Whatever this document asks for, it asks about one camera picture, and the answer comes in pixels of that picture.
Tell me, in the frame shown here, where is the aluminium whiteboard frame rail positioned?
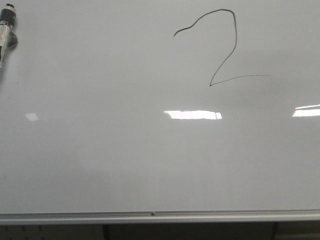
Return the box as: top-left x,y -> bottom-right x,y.
0,209 -> 320,226

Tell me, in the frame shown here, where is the white whiteboard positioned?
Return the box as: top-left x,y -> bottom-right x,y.
0,0 -> 320,214

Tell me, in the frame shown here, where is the black whiteboard marker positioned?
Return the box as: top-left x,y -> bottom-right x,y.
0,3 -> 18,80

